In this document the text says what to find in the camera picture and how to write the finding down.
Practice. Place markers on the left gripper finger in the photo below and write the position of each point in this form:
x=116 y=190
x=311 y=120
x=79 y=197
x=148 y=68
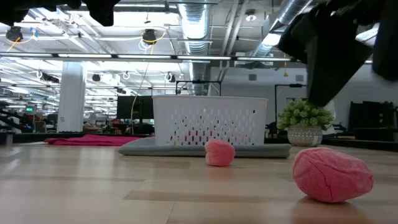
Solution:
x=104 y=12

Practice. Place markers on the red cloth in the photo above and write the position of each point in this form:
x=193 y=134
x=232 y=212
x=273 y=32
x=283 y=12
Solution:
x=93 y=140

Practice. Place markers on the white perforated plastic basket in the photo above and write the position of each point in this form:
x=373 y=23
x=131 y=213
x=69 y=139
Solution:
x=186 y=105

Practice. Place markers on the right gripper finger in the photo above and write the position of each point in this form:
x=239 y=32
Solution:
x=329 y=56
x=388 y=49

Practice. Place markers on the long ceiling light bar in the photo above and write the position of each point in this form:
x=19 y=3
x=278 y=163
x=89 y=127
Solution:
x=87 y=56

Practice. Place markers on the grey mat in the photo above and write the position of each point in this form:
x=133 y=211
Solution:
x=155 y=151

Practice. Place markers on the green potted plant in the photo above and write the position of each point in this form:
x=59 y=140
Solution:
x=304 y=116

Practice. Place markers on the black tall stand frame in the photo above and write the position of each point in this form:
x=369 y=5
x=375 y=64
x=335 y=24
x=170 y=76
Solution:
x=275 y=102

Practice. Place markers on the black background furniture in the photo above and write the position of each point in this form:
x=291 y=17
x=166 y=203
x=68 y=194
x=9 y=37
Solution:
x=370 y=118

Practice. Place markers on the silver round air duct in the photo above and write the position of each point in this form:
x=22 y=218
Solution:
x=196 y=28

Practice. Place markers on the pink peach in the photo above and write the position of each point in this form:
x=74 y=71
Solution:
x=219 y=153
x=332 y=175

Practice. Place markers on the silver slanted air duct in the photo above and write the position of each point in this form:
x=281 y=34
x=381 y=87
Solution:
x=289 y=12

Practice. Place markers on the white pillar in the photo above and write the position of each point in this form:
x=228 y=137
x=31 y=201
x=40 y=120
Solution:
x=71 y=96

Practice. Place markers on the black background monitor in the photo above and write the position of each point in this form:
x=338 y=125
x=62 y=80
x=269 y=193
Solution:
x=133 y=107

